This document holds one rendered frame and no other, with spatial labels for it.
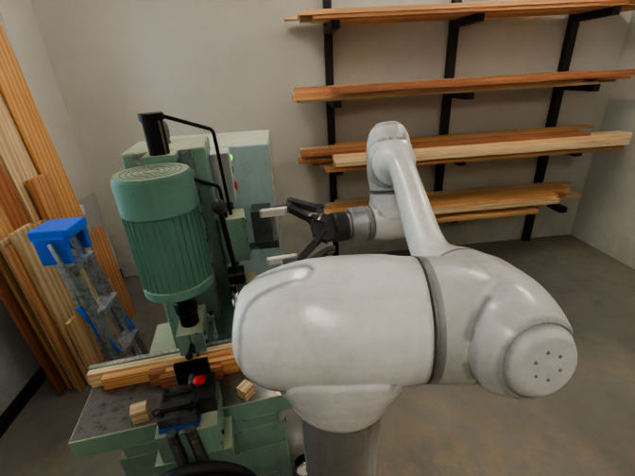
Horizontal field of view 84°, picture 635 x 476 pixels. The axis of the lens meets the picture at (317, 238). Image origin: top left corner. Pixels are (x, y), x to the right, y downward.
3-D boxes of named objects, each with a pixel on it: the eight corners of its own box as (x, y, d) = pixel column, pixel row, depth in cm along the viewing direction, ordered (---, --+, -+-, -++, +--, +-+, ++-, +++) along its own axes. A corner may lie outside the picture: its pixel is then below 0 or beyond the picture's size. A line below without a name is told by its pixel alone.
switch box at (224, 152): (217, 203, 114) (208, 154, 107) (217, 195, 123) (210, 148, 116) (236, 201, 115) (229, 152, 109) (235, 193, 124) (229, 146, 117)
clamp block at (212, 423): (161, 465, 83) (151, 440, 79) (169, 416, 95) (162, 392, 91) (225, 450, 86) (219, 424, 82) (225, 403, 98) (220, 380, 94)
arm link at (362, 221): (360, 217, 97) (339, 220, 95) (368, 197, 89) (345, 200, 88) (369, 246, 92) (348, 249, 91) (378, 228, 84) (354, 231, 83)
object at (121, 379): (105, 390, 100) (100, 380, 99) (107, 384, 102) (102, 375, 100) (317, 347, 112) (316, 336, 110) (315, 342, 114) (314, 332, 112)
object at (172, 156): (147, 184, 91) (128, 115, 84) (153, 177, 98) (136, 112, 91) (180, 180, 92) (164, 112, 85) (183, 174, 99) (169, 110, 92)
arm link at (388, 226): (363, 237, 97) (360, 190, 94) (415, 230, 100) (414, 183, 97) (378, 246, 87) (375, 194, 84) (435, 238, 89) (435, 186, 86)
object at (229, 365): (169, 385, 101) (164, 371, 98) (170, 382, 102) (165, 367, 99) (247, 369, 105) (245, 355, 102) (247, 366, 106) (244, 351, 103)
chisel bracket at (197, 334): (181, 361, 97) (175, 337, 94) (186, 329, 110) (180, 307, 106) (209, 355, 99) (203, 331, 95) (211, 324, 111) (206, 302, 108)
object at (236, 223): (226, 263, 113) (217, 220, 106) (226, 251, 121) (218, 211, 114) (252, 260, 114) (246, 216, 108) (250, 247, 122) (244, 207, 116)
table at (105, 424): (59, 500, 80) (48, 484, 77) (101, 393, 107) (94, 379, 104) (317, 434, 91) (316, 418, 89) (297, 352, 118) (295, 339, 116)
